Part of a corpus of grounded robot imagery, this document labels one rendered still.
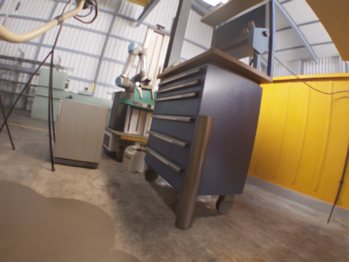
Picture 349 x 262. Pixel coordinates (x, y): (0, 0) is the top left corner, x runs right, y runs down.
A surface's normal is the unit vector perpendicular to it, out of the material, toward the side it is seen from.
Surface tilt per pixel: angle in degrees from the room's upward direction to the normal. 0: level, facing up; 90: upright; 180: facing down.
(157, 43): 90
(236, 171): 90
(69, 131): 90
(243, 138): 90
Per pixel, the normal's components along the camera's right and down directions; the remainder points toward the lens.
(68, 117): 0.46, 0.11
